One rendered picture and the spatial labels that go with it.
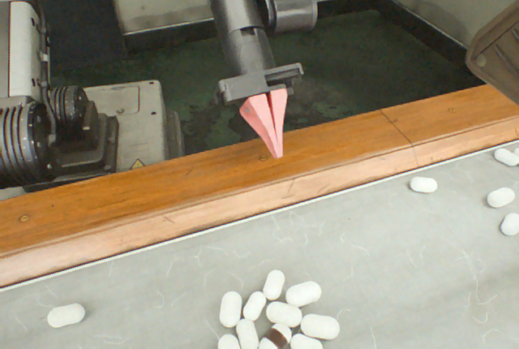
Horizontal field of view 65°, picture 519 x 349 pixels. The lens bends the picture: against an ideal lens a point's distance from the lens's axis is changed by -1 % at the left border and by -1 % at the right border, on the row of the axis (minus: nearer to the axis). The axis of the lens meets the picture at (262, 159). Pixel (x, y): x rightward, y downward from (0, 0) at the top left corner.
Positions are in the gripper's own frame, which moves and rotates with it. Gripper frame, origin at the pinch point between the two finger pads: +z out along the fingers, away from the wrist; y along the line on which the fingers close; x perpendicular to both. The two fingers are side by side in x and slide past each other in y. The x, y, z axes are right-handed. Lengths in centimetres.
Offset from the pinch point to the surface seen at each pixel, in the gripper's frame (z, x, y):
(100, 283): 8.8, 1.1, -23.3
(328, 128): -1.7, 8.4, 10.9
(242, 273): 12.2, -1.2, -8.1
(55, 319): 10.4, -2.7, -27.3
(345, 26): -76, 178, 115
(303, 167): 2.8, 4.2, 4.1
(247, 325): 16.1, -7.0, -9.7
